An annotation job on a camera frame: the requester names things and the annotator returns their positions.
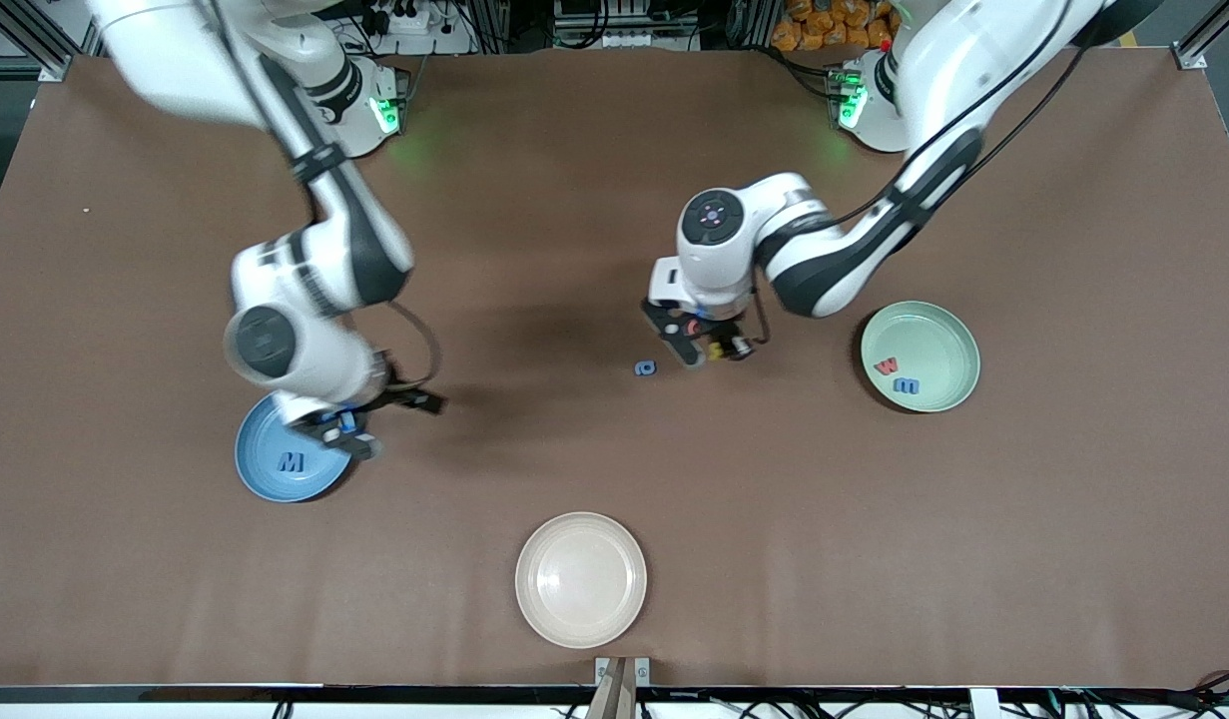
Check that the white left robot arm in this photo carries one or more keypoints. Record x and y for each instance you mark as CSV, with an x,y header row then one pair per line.
x,y
874,230

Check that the pile of orange packets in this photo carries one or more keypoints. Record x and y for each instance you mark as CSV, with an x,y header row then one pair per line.
x,y
834,25

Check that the blue foam letter m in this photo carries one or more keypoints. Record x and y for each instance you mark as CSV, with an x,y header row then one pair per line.
x,y
906,385

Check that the blue plate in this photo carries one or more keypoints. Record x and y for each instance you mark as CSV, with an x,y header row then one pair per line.
x,y
275,484

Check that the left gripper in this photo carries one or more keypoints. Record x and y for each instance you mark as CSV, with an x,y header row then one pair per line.
x,y
736,344

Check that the aluminium frame profile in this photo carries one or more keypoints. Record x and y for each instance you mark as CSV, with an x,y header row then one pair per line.
x,y
35,50
1218,22

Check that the metal table edge bracket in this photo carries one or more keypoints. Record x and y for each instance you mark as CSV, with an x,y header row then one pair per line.
x,y
622,671

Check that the white power strip with plugs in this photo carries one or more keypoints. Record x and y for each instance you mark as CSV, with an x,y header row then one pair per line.
x,y
409,18

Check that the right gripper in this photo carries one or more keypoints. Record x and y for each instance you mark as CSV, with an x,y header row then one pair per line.
x,y
406,396

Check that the cream plate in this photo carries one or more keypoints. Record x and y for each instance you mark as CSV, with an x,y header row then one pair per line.
x,y
580,579

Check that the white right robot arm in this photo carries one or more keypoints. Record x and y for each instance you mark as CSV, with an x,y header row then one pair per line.
x,y
305,270

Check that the metal corner bracket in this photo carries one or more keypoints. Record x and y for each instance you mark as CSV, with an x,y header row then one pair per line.
x,y
1189,55
51,72

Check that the blue foam letter W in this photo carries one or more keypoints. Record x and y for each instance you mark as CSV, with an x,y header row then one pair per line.
x,y
292,462

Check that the green plate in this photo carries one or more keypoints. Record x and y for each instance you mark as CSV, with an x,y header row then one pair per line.
x,y
933,340

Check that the wooden stick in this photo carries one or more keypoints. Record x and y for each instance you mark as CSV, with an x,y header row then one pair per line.
x,y
614,699

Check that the red foam letter w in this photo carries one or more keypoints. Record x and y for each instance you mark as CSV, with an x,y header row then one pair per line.
x,y
887,366

